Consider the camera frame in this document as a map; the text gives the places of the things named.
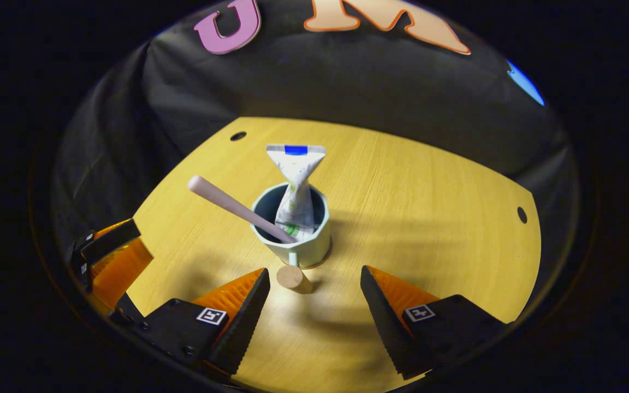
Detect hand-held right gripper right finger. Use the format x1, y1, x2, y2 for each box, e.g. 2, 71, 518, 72
360, 265, 509, 381

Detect round cork coaster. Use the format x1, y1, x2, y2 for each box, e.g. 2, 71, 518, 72
269, 236, 334, 270

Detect black backdrop cloth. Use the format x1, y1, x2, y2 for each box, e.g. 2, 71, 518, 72
50, 0, 580, 309

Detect pale green cup wooden handle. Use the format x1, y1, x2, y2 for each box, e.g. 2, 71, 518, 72
250, 182, 332, 295

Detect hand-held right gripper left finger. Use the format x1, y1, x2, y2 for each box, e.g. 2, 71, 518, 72
129, 267, 271, 377

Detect wooden desktop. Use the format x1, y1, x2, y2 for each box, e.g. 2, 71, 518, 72
126, 116, 543, 391

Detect white toothpaste tube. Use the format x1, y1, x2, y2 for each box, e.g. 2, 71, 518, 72
266, 144, 327, 241

